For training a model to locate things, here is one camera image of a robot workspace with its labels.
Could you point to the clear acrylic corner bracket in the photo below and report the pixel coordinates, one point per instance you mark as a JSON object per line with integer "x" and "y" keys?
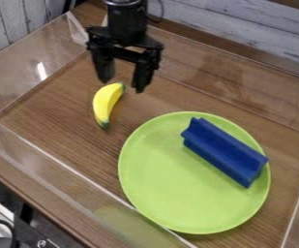
{"x": 76, "y": 30}

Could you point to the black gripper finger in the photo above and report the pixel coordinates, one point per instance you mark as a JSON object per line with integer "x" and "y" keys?
{"x": 143, "y": 73}
{"x": 103, "y": 62}

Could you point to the blue foam block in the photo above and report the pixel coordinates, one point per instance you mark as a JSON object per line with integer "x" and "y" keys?
{"x": 229, "y": 155}

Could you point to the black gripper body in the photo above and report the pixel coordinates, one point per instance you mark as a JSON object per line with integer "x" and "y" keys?
{"x": 128, "y": 48}

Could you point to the yellow toy banana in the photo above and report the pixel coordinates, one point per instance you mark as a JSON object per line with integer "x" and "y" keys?
{"x": 104, "y": 100}

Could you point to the clear acrylic tray wall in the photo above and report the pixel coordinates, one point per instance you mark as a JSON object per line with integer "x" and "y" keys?
{"x": 85, "y": 210}

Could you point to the green round plate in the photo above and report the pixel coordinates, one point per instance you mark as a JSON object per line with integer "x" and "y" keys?
{"x": 173, "y": 187}

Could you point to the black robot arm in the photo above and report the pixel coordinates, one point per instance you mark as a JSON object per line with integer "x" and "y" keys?
{"x": 127, "y": 19}

